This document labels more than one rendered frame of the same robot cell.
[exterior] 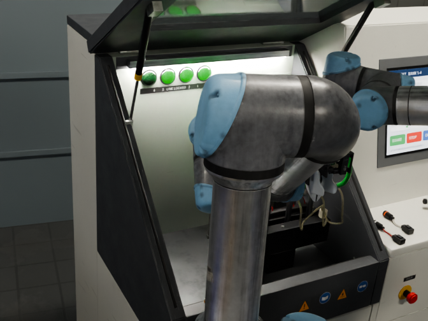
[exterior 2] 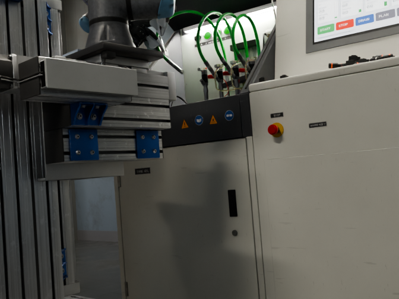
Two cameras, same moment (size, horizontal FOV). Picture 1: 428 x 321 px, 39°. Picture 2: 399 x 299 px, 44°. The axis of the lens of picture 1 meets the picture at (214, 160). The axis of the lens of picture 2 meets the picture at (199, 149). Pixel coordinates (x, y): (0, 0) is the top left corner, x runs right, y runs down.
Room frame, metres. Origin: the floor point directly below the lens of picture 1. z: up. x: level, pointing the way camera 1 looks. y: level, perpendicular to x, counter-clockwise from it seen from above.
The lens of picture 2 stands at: (0.51, -2.06, 0.66)
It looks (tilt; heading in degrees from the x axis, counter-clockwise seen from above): 3 degrees up; 64
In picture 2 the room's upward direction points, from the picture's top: 4 degrees counter-clockwise
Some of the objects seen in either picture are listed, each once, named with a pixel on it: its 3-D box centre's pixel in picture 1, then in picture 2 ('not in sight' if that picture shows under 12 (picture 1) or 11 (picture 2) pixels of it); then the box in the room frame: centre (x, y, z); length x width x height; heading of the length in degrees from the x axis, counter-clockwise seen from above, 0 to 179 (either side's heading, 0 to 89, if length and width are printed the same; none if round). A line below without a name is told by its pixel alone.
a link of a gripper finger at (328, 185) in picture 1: (327, 186); (161, 22); (1.27, -0.27, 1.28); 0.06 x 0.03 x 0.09; 30
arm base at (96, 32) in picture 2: not in sight; (110, 38); (0.95, -0.65, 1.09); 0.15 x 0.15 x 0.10
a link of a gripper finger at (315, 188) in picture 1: (316, 188); (155, 24); (1.26, -0.25, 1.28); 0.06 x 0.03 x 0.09; 30
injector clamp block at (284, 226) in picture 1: (274, 241); not in sight; (1.60, -0.21, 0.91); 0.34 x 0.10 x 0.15; 120
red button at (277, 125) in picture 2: (409, 295); (274, 129); (1.52, -0.63, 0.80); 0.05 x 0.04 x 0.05; 120
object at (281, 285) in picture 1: (283, 306); (176, 126); (1.33, -0.22, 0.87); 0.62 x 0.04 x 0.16; 120
